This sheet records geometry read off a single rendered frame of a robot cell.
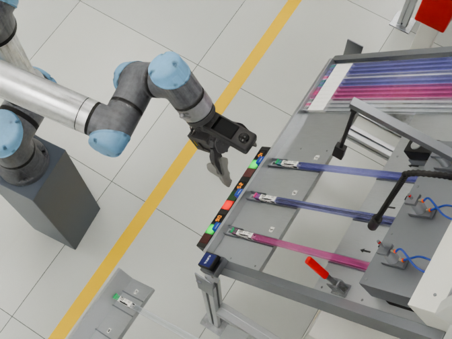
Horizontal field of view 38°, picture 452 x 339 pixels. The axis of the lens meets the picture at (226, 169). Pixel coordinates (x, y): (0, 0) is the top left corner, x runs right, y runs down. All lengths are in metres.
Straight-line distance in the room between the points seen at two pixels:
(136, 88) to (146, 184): 1.16
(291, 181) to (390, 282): 0.53
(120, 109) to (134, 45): 1.45
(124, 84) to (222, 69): 1.35
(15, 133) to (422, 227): 1.08
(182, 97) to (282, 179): 0.44
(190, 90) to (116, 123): 0.16
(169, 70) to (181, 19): 1.55
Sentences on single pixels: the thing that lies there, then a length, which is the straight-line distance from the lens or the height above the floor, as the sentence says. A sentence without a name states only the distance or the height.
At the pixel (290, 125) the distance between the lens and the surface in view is 1.80.
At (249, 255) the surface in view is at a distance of 1.59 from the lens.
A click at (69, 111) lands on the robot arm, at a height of 1.14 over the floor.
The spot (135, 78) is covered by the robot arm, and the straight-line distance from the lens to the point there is 1.41.
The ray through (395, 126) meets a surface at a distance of 1.14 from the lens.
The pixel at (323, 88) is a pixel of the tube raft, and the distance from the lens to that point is 1.85.
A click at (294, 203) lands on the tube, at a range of 1.58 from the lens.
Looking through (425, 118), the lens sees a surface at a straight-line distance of 1.56.
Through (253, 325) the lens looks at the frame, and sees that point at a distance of 2.06.
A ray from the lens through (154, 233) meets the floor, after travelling 2.47.
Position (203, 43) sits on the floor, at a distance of 2.80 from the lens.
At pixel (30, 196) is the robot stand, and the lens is 2.00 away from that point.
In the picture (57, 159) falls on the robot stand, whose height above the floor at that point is 0.55.
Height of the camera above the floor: 2.35
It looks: 68 degrees down
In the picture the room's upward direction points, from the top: 2 degrees counter-clockwise
